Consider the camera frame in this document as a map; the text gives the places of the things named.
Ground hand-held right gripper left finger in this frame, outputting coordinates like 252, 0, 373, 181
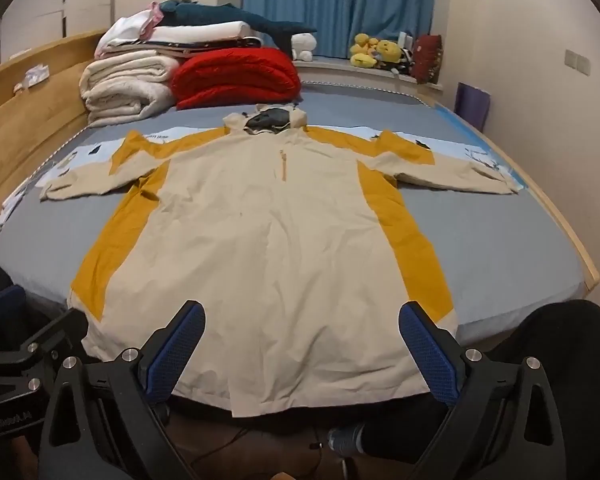
40, 301, 204, 480

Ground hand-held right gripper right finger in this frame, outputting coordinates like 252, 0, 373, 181
399, 301, 566, 480

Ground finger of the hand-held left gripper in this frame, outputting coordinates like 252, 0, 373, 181
10, 307, 90, 368
0, 284, 28, 318

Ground beige and mustard hooded jacket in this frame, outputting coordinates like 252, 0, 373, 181
40, 104, 521, 418

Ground pink and white folded clothes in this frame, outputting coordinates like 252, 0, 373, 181
95, 2, 167, 59

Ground person's right leg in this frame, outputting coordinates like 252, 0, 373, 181
360, 300, 600, 480

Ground bed with grey sheet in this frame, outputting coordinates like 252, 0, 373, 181
0, 80, 600, 361

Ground wooden headboard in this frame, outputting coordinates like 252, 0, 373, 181
0, 30, 112, 233

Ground folded white quilt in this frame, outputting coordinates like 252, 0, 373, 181
80, 55, 182, 127

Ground purple mat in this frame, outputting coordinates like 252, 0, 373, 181
454, 82, 491, 127

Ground folded red quilt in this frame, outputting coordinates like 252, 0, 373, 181
172, 47, 302, 110

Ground black and white plush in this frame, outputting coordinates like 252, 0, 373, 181
394, 47, 417, 79

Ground dark red cushion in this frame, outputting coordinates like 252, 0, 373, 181
412, 34, 444, 84

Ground white wardrobe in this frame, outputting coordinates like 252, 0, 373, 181
0, 0, 122, 63

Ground grey window seat pad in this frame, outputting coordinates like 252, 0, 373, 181
295, 56, 446, 97

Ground dark patterned folded blanket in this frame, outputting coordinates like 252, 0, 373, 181
145, 37, 262, 55

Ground yellow plush toy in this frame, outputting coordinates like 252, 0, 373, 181
350, 33, 381, 68
375, 40, 402, 69

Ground folded white blanket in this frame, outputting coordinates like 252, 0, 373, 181
150, 21, 253, 44

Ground white dog plush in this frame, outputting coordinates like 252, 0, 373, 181
291, 32, 319, 61

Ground teal shark plush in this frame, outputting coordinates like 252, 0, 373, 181
160, 0, 317, 51

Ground blue curtain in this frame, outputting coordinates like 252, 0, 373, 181
242, 0, 437, 59

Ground black floor cable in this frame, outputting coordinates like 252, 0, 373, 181
187, 427, 331, 467

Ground white wall switch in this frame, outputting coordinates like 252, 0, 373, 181
565, 50, 591, 77

